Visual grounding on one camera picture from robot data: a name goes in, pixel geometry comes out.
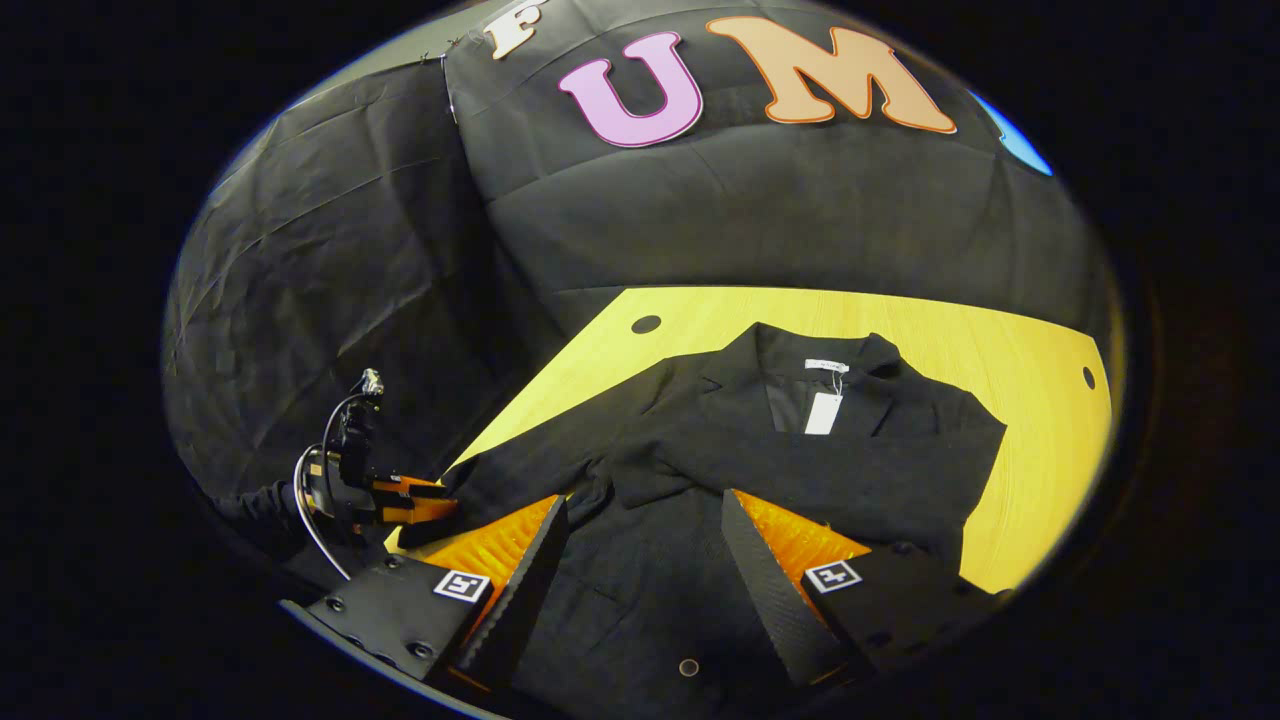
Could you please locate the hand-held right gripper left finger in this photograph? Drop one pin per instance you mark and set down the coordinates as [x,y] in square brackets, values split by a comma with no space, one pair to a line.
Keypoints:
[525,600]

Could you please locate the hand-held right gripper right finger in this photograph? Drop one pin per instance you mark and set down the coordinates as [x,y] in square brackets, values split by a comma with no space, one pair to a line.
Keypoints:
[765,590]

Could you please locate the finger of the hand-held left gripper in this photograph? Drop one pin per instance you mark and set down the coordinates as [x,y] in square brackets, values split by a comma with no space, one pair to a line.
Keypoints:
[415,487]
[425,512]

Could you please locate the black jacket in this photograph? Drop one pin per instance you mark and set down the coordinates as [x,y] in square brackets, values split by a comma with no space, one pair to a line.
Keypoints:
[700,440]

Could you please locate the black backdrop cloth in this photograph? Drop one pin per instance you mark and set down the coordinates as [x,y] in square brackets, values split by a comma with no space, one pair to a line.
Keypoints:
[800,210]

